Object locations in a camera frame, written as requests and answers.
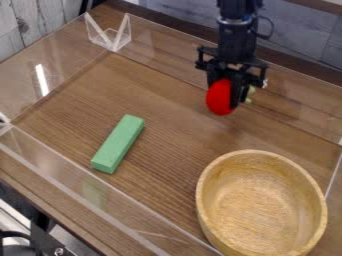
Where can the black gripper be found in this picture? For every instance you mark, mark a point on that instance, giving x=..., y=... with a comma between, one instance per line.
x=243, y=72

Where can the red strawberry toy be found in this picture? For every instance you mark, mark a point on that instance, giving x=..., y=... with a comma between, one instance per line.
x=218, y=97

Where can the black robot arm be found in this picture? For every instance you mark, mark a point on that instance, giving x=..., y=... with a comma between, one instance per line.
x=238, y=33

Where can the green rectangular block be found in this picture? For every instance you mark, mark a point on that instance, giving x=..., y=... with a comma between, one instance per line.
x=118, y=143

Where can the wooden bowl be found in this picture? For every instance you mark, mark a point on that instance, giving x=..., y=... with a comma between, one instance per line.
x=261, y=206

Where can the clear acrylic enclosure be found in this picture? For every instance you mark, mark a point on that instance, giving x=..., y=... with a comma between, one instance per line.
x=108, y=65

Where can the black metal table frame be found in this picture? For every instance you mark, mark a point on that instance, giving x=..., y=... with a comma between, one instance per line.
x=24, y=228

